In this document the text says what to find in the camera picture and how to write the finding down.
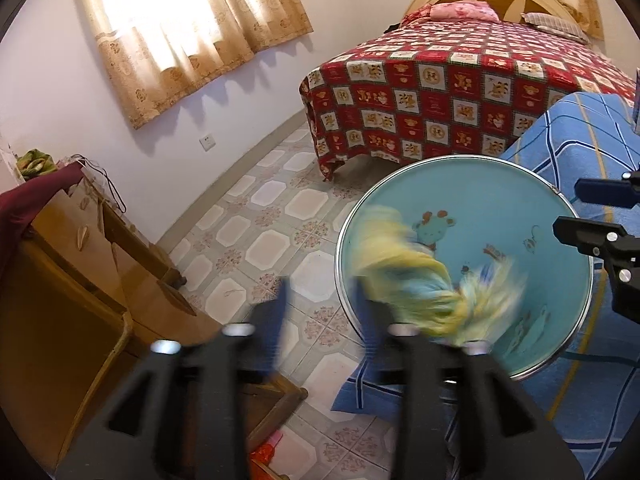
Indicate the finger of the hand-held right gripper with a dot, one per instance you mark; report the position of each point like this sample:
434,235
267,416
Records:
600,191
595,237

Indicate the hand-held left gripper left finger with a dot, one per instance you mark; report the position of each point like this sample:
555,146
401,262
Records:
272,332

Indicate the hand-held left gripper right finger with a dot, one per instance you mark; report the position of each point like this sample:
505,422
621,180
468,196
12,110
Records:
372,332

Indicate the yellow plastic wrapper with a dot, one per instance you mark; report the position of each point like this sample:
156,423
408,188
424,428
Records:
400,265

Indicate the blue enamel basin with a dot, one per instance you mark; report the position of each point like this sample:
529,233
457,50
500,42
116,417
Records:
480,200

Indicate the red plastic bag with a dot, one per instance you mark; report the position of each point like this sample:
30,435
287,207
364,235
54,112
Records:
265,460

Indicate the striped pillow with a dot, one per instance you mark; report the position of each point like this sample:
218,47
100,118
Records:
555,25

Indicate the blue plaid cloth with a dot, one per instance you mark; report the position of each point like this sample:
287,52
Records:
575,410

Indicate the bed with red quilt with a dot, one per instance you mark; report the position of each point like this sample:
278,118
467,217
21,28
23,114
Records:
425,85

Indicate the wooden cabinet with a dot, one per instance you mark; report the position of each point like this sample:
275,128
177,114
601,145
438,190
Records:
65,270

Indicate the pink pillow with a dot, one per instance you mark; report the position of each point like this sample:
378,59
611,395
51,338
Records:
460,11

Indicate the dark red cloth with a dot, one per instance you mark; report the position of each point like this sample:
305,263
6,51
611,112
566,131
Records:
20,210

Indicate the green cloth bundle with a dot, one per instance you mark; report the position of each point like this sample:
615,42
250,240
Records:
35,162

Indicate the large beige patterned curtain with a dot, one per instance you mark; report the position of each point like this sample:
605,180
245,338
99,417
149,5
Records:
190,35

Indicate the white wall socket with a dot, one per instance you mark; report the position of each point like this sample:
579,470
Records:
207,142

